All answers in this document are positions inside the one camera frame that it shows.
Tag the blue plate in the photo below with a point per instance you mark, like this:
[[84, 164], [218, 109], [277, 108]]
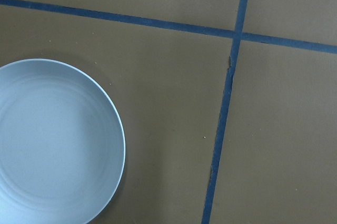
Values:
[[62, 144]]

